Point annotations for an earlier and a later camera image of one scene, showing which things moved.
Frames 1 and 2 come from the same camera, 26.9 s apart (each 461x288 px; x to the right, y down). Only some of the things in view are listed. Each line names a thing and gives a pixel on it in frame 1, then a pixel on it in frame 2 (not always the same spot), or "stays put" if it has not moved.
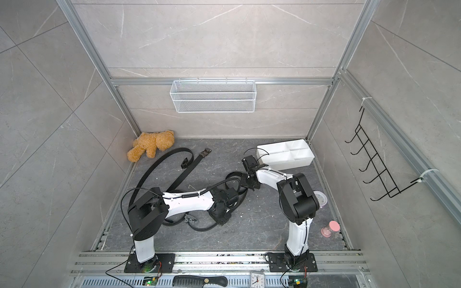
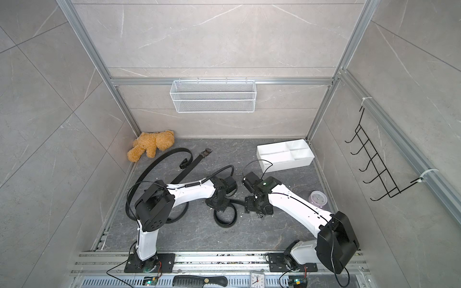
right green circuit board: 298,281 stays put
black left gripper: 223,221 → 222,208
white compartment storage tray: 284,155 stays put
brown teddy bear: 150,141 stays put
